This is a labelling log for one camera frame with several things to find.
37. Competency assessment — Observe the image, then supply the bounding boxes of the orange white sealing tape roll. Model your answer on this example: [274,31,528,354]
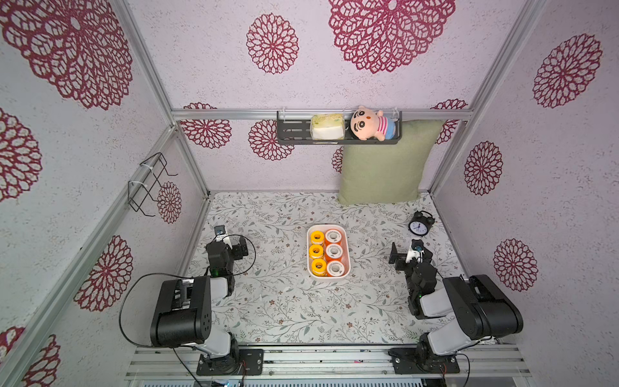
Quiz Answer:
[324,229,343,246]
[324,243,344,262]
[327,261,347,277]

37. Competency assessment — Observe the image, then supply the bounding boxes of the yellow tape roll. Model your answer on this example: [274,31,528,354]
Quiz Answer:
[308,244,324,260]
[309,230,325,246]
[310,258,327,277]

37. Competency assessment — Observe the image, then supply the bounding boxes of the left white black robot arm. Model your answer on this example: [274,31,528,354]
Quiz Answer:
[150,235,249,361]

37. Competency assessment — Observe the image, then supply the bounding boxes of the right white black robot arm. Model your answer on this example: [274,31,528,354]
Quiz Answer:
[388,240,524,361]

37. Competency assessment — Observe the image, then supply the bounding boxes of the white plastic storage box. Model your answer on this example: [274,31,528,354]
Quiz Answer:
[306,224,352,281]

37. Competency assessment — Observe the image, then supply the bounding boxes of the black twin-bell alarm clock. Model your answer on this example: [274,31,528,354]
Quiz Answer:
[408,211,435,237]

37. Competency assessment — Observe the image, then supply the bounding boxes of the green linen pillow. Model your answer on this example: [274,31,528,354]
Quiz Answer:
[339,120,443,206]

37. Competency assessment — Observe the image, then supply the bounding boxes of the cartoon boy plush doll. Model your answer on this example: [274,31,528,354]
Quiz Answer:
[350,106,397,141]

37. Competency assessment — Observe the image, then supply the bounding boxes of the green white tissue pack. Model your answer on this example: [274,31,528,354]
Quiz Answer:
[310,114,346,140]

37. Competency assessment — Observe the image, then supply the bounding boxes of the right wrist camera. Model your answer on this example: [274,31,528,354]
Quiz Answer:
[406,239,433,264]

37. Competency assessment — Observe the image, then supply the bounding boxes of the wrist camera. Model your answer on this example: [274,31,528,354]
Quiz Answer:
[406,239,433,264]
[213,225,232,247]

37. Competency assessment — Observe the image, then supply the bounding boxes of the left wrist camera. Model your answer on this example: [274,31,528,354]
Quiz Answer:
[213,225,232,247]

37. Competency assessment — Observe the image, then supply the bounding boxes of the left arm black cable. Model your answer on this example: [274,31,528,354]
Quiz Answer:
[118,234,257,387]

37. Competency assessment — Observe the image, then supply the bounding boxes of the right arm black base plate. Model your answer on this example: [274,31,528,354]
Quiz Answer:
[388,347,460,376]

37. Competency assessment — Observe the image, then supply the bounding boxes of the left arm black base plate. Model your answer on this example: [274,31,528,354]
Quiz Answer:
[196,347,264,377]

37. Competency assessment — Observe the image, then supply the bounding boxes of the black wire wall rack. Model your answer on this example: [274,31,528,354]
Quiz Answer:
[127,152,177,218]

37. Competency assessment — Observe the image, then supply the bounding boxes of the black wall shelf basket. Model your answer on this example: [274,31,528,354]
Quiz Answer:
[277,109,403,146]

